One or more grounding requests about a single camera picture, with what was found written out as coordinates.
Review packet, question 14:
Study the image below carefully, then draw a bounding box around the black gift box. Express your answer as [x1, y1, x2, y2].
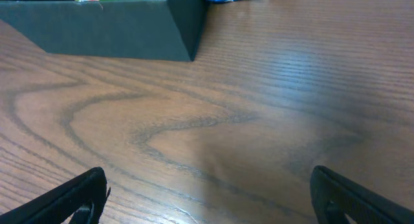
[1, 0, 208, 62]

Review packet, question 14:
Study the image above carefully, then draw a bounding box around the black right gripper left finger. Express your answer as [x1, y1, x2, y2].
[1, 167, 110, 224]

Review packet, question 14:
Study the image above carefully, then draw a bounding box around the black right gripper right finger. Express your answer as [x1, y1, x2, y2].
[310, 165, 413, 224]

